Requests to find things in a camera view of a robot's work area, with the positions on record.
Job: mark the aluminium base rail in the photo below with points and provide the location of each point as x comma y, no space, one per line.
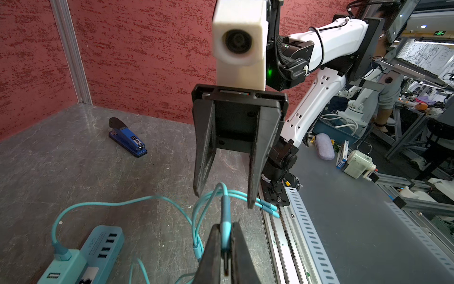
339,230

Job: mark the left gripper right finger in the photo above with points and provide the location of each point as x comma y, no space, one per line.
242,267

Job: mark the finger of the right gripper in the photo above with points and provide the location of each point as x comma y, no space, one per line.
266,130
204,120

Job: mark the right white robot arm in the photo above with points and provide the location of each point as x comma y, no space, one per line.
346,46

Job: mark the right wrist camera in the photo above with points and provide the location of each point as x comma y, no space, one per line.
239,37

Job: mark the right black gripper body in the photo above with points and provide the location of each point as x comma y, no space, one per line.
236,113

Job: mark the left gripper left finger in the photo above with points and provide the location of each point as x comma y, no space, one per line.
209,270

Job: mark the teal usb charger cube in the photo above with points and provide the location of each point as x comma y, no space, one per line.
66,268

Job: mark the blue black handheld device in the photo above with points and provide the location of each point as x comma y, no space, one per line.
123,136

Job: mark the white boxy device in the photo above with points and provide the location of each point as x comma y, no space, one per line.
359,165

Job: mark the purple glasses case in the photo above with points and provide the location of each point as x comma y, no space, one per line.
324,146

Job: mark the small blue white box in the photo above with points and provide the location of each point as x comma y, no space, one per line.
343,154

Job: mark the teal power strip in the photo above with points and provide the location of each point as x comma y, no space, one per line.
101,250

